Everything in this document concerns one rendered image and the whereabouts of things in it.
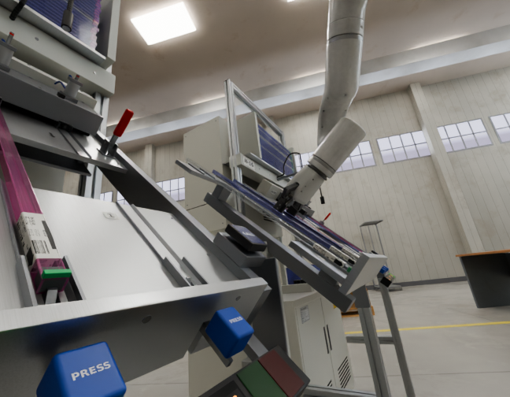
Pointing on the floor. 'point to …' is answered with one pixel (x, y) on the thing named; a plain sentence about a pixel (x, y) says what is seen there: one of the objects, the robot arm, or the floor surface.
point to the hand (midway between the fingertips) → (283, 212)
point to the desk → (493, 276)
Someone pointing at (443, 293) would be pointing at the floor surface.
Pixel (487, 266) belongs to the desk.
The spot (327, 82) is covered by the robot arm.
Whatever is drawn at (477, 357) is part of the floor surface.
